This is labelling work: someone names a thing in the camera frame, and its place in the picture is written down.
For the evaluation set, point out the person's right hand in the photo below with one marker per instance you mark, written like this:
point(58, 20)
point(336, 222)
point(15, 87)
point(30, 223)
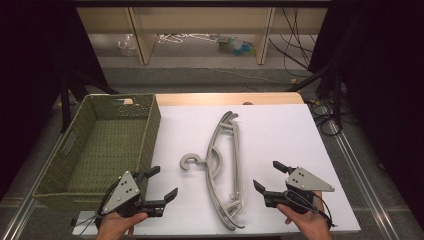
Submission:
point(311, 226)

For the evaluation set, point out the light wooden shelf frame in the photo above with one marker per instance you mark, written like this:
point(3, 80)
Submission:
point(206, 20)

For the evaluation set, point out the person's left hand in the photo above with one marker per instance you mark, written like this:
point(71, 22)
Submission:
point(113, 228)

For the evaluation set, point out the green woven basket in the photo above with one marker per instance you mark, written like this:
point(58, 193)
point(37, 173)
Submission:
point(110, 146)

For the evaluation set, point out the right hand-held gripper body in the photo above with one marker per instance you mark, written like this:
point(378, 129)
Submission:
point(305, 181)

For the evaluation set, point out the black metal stand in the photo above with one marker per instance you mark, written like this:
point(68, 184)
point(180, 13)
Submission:
point(65, 103)
point(333, 90)

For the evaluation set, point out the grey plastic clothes hanger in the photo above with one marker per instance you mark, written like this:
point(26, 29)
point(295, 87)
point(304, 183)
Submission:
point(238, 166)
point(221, 216)

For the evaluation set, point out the colourful plastic toys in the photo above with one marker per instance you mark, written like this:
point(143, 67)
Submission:
point(236, 46)

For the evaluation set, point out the clear plastic bag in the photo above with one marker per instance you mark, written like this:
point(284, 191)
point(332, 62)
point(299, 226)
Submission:
point(127, 45)

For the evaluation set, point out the aluminium rail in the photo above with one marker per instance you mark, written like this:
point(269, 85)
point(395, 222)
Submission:
point(363, 183)
point(16, 216)

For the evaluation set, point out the white hangers on floor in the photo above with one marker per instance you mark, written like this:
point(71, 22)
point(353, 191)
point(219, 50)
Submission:
point(173, 38)

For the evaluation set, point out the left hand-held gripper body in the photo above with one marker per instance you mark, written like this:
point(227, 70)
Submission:
point(121, 193)

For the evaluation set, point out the black curtain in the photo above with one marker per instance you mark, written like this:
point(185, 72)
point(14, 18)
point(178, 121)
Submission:
point(383, 83)
point(30, 66)

